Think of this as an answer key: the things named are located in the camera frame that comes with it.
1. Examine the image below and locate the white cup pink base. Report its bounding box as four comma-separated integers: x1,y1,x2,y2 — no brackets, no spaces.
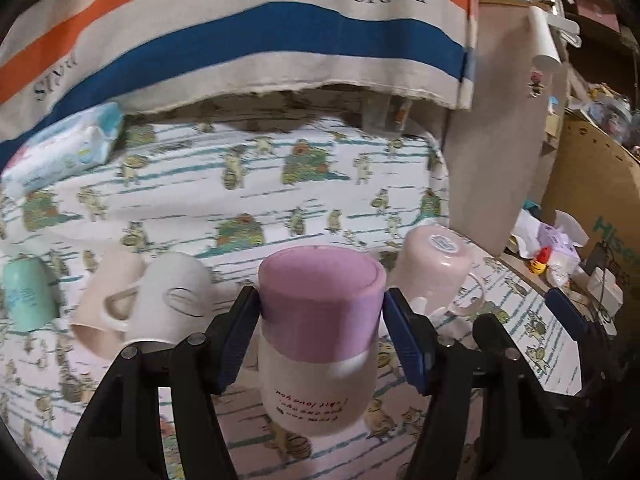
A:
258,246,386,437

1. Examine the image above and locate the mint green cup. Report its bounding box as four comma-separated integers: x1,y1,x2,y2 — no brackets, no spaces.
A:
2,257,58,333

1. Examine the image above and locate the beige square cup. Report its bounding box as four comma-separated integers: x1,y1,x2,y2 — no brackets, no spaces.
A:
70,249,145,360

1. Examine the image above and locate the small red yellow toy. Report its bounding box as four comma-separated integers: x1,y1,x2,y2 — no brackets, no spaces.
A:
527,246,552,275

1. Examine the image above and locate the cardboard box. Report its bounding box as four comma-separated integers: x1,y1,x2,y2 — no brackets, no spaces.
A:
541,117,640,306

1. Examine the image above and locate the pink drip-pattern mug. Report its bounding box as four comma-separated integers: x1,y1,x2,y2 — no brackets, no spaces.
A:
387,224,485,316

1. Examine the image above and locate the grey white mug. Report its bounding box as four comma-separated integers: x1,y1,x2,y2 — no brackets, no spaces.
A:
124,252,213,353

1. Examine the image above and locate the wooden cabinet side panel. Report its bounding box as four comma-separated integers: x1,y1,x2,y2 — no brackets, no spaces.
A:
444,0,567,256

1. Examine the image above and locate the cat pattern bed sheet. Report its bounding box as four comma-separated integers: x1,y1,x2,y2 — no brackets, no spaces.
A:
1,93,577,479

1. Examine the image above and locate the baby wipes pack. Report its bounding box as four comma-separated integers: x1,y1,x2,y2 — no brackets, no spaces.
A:
1,102,124,200

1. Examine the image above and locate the striped Paris cloth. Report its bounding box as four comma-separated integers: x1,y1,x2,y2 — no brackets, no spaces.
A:
1,0,477,159

